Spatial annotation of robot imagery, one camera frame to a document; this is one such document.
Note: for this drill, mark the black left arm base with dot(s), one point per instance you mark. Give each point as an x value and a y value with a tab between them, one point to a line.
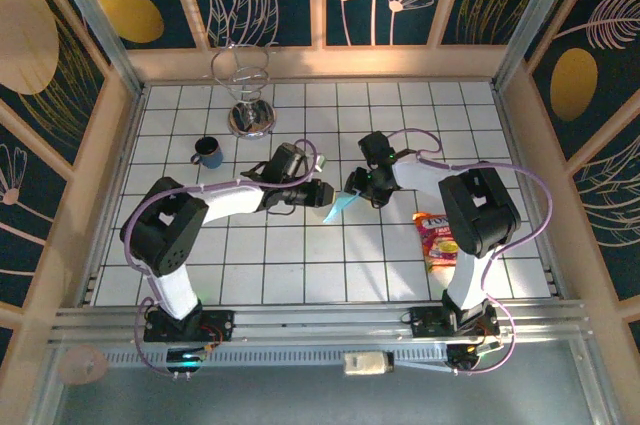
220	325

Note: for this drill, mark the colourful snack packet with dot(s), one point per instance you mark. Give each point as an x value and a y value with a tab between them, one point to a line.
440	245

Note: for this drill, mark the aluminium mounting rail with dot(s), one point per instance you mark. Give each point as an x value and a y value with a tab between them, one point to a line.
320	325

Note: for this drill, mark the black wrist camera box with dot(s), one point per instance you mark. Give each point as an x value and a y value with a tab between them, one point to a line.
377	147
287	160

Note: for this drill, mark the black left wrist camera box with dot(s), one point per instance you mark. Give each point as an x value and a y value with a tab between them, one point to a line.
287	160

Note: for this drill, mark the dark blue ceramic mug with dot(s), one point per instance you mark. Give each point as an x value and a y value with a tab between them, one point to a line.
212	157

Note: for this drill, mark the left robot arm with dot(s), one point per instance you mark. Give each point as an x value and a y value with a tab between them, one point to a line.
165	230

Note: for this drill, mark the white adapter block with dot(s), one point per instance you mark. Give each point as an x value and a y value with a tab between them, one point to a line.
367	362

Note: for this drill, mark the aluminium side rail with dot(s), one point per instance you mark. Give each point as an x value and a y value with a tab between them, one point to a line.
525	155
114	185

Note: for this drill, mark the light blue cloth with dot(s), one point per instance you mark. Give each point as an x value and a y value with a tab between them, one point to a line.
340	205

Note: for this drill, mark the aluminium frame post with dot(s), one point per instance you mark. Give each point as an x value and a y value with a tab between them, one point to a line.
535	5
100	30

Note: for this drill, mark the round beige disc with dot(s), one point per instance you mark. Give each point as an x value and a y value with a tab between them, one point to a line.
82	365

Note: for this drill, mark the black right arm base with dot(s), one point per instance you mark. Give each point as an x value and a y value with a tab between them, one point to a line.
425	322

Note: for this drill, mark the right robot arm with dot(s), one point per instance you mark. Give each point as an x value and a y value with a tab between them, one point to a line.
480	210

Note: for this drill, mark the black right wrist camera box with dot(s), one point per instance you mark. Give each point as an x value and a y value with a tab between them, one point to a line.
377	147

